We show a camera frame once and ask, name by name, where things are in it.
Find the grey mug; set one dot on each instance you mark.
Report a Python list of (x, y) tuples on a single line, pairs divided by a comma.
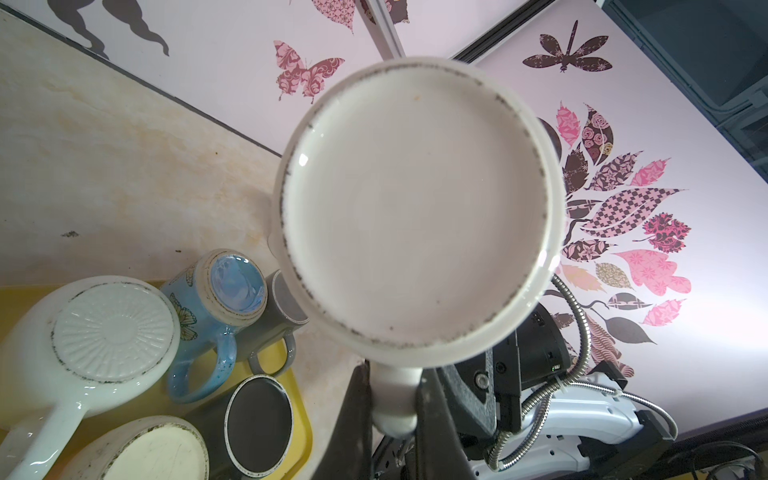
[(280, 319)]

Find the white ribbed mug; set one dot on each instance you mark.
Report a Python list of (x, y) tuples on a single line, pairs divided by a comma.
[(85, 348)]

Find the cream and peach mug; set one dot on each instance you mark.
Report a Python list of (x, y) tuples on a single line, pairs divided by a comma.
[(155, 447)]

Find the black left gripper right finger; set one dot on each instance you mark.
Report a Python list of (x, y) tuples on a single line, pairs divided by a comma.
[(438, 451)]

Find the black mug white rim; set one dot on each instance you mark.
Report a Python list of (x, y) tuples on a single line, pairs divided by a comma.
[(247, 429)]

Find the silver rail back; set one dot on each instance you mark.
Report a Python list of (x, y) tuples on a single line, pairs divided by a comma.
[(381, 29)]

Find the black right corner post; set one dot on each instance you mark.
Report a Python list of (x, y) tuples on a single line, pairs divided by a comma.
[(501, 31)]

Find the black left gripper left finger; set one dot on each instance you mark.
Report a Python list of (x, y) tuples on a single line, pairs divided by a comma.
[(349, 452)]

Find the small white mug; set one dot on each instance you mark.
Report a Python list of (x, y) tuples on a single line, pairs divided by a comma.
[(418, 217)]

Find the light blue butterfly mug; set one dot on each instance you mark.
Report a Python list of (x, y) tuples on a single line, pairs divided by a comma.
[(215, 298)]

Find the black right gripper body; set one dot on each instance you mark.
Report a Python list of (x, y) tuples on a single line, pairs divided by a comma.
[(485, 393)]

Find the yellow plastic tray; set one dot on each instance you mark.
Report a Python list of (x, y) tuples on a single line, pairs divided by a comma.
[(156, 402)]

